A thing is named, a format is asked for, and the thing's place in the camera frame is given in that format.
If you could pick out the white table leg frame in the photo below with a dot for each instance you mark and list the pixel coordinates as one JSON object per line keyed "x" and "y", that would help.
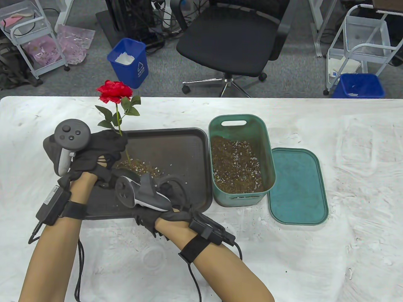
{"x": 316, "y": 31}
{"x": 64, "y": 12}

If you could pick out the person's right forearm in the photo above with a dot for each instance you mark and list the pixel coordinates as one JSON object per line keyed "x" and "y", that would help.
{"x": 220, "y": 270}

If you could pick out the dark backpack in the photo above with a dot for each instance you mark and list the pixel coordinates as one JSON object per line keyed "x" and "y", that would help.
{"x": 12, "y": 72}

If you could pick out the white cart with white box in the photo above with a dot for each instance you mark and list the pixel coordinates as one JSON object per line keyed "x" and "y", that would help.
{"x": 365, "y": 31}

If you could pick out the blue bin with white paper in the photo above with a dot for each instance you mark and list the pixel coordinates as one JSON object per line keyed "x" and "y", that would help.
{"x": 132, "y": 70}

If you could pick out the dark brown plastic tray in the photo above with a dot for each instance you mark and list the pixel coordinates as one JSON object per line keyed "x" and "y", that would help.
{"x": 182, "y": 151}

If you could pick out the gray hand controller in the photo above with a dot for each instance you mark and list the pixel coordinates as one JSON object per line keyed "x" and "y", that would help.
{"x": 138, "y": 195}
{"x": 70, "y": 135}

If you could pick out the gray left hand controller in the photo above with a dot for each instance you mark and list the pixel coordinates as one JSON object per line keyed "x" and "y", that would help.
{"x": 70, "y": 135}

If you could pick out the gray right hand controller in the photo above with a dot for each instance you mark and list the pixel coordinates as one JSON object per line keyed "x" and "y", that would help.
{"x": 138, "y": 195}

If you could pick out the blue plastic waste bin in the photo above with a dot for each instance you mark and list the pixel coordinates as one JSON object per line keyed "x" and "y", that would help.
{"x": 359, "y": 89}

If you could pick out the white cart with pink bag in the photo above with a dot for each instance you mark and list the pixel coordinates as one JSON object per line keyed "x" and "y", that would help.
{"x": 22, "y": 34}

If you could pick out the brown potting mix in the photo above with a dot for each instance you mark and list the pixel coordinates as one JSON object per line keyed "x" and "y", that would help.
{"x": 144, "y": 168}
{"x": 234, "y": 170}

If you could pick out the white power strip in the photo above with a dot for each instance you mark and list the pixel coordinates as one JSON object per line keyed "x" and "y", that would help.
{"x": 165, "y": 14}

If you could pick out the person's left forearm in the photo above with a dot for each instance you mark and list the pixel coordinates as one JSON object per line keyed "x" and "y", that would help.
{"x": 53, "y": 258}

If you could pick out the pink plastic bag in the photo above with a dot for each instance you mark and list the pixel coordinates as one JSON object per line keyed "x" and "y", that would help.
{"x": 75, "y": 41}

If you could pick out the person's left hand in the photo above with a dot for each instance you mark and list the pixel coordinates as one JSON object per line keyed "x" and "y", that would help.
{"x": 94, "y": 154}

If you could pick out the black computer tower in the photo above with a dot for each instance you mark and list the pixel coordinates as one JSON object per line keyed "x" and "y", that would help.
{"x": 132, "y": 19}

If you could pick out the teal plastic bin lid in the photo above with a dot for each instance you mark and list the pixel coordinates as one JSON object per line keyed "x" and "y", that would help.
{"x": 299, "y": 188}

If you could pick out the teal plastic storage bin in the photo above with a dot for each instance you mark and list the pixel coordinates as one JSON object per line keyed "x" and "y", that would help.
{"x": 267, "y": 151}

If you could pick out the person's right hand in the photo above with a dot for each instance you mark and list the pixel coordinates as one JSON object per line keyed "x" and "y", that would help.
{"x": 157, "y": 214}

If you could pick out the black office chair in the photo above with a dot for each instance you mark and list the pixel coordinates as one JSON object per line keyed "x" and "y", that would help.
{"x": 226, "y": 41}

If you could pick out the red artificial rose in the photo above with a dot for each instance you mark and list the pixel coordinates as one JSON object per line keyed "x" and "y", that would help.
{"x": 115, "y": 91}

